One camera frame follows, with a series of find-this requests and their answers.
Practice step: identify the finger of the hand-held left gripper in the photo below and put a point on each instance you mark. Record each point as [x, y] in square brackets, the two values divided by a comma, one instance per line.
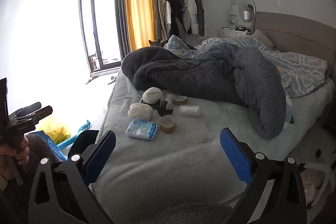
[29, 108]
[40, 113]

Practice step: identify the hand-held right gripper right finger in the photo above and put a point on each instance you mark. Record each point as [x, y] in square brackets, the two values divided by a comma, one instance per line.
[235, 155]

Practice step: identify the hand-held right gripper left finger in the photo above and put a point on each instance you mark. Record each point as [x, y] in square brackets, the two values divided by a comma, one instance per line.
[101, 158]

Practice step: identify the blue white tissue packet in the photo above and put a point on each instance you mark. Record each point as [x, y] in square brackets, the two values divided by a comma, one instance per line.
[141, 129]

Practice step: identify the white paper ball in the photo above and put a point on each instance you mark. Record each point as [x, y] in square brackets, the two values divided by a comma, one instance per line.
[140, 111]

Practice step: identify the clear plastic wrapper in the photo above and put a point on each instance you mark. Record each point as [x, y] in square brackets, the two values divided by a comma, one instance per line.
[189, 110]

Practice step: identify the cardboard tape roll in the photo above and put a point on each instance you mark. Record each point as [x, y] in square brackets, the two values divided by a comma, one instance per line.
[167, 124]

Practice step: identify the brown tape roll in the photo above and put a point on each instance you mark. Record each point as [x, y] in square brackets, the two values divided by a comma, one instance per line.
[179, 100]

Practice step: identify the black plastic object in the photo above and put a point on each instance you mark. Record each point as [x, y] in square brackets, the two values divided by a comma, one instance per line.
[161, 107]

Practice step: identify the white sock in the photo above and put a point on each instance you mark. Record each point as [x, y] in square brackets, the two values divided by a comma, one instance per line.
[152, 94]

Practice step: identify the person's left hand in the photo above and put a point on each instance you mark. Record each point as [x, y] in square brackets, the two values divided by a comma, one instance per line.
[8, 151]

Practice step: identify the yellow plastic bag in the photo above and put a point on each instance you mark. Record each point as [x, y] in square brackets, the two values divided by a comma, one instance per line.
[55, 129]

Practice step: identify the person's left leg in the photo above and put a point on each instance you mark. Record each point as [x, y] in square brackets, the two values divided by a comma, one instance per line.
[39, 146]

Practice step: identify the person's leg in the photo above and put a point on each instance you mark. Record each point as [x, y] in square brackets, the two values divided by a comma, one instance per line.
[39, 146]
[183, 213]

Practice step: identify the teal foam toy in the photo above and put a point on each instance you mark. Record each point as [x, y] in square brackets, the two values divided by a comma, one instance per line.
[84, 127]

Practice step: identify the blue paper bag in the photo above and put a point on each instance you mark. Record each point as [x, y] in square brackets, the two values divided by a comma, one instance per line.
[59, 151]

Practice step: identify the small brown object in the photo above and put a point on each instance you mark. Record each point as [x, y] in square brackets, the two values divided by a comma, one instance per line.
[92, 80]

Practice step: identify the person's right leg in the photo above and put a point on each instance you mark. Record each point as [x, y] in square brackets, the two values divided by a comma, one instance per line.
[183, 213]

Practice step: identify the grey plastic slipper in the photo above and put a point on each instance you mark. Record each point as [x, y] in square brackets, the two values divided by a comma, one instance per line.
[113, 79]

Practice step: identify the white spotted rug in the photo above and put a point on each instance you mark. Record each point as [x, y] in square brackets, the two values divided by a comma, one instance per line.
[319, 145]

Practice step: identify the grey fleece blanket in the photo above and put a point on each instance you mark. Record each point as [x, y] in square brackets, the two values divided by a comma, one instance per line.
[210, 74]

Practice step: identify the black framed glass door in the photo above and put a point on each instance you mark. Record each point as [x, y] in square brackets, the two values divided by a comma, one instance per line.
[85, 16]

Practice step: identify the blue cloud print duvet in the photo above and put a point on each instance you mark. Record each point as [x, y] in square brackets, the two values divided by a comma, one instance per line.
[296, 66]

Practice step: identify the white dressing table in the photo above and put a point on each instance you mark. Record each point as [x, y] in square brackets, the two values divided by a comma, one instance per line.
[231, 33]

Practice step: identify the beige pillow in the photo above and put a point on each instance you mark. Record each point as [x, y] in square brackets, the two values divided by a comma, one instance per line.
[262, 36]

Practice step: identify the grey cat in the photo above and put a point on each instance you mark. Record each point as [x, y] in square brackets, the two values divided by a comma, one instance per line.
[155, 42]

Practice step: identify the beige bed headboard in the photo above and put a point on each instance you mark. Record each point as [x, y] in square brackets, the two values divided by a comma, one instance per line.
[296, 29]

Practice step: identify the white desktop organizer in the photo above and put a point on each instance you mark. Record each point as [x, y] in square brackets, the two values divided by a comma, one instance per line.
[232, 15]

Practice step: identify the grey hanging garment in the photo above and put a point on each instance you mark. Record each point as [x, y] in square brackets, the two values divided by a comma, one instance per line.
[200, 16]

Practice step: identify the yellow curtain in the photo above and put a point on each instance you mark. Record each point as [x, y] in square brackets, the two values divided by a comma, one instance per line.
[137, 3]

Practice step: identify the round white mirror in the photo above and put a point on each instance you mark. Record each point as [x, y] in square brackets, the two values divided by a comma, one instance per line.
[242, 6]

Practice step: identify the white jacket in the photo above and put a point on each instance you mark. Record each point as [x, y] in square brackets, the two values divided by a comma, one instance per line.
[189, 11]

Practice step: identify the beige coat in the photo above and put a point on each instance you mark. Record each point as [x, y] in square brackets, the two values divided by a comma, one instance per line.
[162, 16]

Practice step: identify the black jacket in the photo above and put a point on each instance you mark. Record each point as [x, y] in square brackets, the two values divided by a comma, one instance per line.
[174, 6]

